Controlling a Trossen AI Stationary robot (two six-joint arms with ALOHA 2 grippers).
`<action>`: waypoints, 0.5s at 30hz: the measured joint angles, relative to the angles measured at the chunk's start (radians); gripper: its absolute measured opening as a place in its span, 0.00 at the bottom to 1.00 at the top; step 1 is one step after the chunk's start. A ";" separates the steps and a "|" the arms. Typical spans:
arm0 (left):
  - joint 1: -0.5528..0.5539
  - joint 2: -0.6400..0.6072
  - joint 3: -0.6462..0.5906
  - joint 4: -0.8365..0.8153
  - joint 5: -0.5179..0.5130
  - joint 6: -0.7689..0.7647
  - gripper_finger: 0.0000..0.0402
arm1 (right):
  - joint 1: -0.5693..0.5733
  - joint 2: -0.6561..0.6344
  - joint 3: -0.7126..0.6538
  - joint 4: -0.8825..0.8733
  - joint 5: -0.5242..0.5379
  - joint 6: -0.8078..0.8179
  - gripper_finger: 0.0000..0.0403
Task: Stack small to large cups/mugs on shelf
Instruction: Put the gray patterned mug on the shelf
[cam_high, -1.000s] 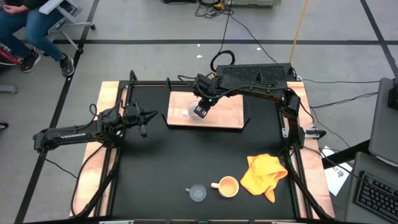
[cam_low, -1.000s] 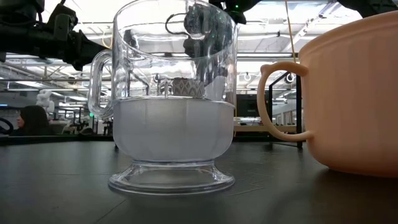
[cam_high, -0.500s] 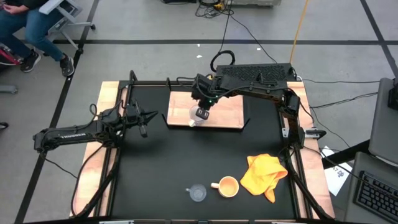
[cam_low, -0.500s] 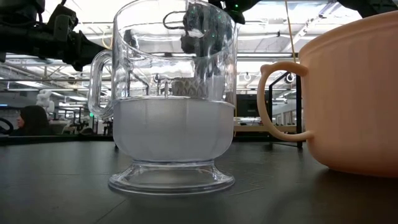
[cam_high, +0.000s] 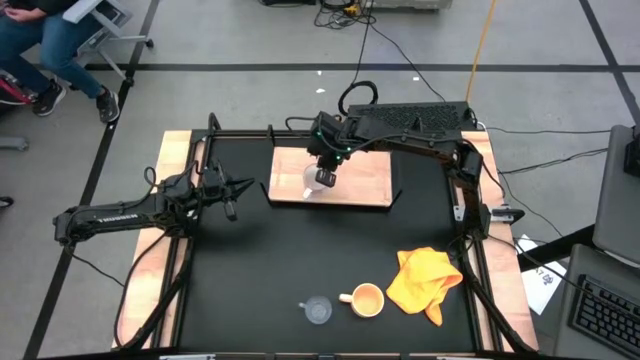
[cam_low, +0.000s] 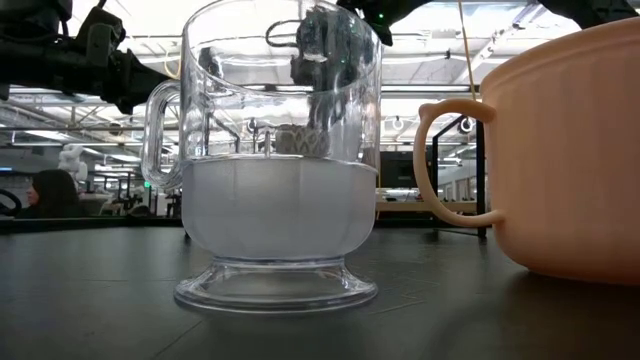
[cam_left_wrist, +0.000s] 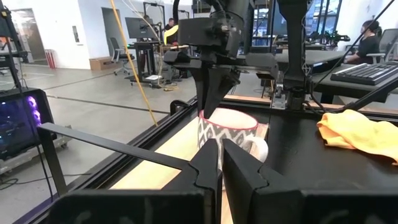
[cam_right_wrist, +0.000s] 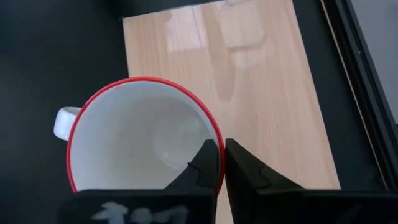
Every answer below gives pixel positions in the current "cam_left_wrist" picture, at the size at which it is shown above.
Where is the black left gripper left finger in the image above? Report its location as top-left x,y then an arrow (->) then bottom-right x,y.
46,138 -> 223,224

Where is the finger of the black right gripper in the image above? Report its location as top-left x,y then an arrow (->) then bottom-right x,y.
204,67 -> 241,119
190,67 -> 209,118

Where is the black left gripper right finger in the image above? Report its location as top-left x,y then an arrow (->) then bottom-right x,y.
221,138 -> 398,224

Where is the grey white patterned mug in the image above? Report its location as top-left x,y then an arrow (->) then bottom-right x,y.
197,108 -> 269,171

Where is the black table clamp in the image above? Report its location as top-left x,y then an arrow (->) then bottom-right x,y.
169,99 -> 196,117

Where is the wooden cutting board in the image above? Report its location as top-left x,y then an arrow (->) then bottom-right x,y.
110,116 -> 270,224

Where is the silver metal mounting plate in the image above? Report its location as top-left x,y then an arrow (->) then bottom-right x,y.
271,92 -> 287,110

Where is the black standing desk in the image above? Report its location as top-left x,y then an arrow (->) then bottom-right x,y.
126,39 -> 163,89

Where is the person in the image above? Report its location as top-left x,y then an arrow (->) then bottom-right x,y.
344,19 -> 384,65
164,17 -> 177,32

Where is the black computer monitor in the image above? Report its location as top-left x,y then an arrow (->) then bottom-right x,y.
124,17 -> 157,40

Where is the grey office chair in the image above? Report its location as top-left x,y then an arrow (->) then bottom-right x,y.
109,37 -> 136,77

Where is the cardboard box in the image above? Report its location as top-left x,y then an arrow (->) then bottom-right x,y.
89,56 -> 115,71

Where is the grey keyboard desk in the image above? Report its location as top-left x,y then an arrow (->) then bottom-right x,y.
310,63 -> 398,105

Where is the yellow cloth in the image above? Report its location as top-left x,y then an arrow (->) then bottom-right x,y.
316,109 -> 398,166

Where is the black computer keyboard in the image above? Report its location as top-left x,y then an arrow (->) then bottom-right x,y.
330,62 -> 398,86

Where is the black diagonal brace bar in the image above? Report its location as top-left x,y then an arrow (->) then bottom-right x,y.
338,80 -> 398,112

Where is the black mesh office chair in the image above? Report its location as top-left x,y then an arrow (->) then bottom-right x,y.
366,28 -> 398,63

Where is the black computer tower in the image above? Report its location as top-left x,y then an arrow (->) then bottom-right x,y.
0,88 -> 56,161

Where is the black equipment stand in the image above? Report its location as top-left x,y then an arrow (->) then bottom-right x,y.
0,0 -> 29,91

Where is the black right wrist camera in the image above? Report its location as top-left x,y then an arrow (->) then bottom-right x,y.
178,17 -> 218,48

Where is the yellow strap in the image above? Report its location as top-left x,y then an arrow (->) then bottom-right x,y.
108,0 -> 159,128

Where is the yellow cable tag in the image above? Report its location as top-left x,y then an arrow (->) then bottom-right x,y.
163,24 -> 180,46

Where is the black metal shelf bracket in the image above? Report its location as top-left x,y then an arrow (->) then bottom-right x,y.
37,122 -> 191,197

